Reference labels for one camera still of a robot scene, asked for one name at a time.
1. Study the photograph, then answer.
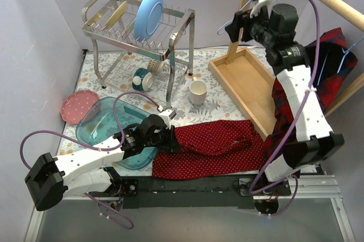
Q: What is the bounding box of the red polka dot cloth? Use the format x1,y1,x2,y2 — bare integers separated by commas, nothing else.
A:
152,120,266,180

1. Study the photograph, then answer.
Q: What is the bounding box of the red plaid skirt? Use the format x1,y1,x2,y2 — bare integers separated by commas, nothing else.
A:
263,27,359,179

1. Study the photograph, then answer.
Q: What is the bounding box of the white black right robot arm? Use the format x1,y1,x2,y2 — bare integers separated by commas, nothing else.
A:
225,3,345,195

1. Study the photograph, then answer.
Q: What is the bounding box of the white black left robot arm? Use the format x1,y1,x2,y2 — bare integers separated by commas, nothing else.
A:
25,110,180,211

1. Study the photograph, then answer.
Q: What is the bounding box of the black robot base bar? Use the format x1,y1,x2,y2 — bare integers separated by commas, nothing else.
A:
88,175,292,210

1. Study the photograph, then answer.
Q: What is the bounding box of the clear blue glass tray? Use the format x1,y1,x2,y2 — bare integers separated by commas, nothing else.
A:
76,97,158,170

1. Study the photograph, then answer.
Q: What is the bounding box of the floral tablecloth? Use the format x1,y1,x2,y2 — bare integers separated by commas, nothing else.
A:
53,47,305,177

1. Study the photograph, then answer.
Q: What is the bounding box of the white ceramic mug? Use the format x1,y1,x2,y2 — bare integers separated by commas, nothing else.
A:
189,77,208,106

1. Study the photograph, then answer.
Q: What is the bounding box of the patterned cup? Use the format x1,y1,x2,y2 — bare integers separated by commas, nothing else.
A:
147,59,165,74

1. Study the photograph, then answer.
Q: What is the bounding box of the pink polka dot plate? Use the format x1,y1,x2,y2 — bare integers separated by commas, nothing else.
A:
60,90,100,125

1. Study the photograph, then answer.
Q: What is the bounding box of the light blue plate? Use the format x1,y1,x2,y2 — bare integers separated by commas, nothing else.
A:
134,0,164,43

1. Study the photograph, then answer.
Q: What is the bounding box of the steel dish rack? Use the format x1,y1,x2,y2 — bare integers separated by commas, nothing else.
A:
82,0,195,107

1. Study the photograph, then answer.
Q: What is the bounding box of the cream yellow plate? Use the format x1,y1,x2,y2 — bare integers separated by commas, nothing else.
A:
103,1,127,31

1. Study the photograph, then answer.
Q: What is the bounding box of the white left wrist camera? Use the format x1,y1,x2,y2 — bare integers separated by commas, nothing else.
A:
158,109,176,129

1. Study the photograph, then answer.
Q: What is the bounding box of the wooden clothes rack frame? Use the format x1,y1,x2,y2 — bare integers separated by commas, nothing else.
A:
209,0,363,139

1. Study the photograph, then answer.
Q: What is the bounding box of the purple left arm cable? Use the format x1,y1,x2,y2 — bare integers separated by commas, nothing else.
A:
19,91,166,230

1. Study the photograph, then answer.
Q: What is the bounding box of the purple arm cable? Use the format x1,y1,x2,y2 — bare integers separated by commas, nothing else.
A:
19,91,166,230
249,0,319,216

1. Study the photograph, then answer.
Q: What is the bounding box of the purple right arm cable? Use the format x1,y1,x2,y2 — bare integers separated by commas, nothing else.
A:
249,0,319,216

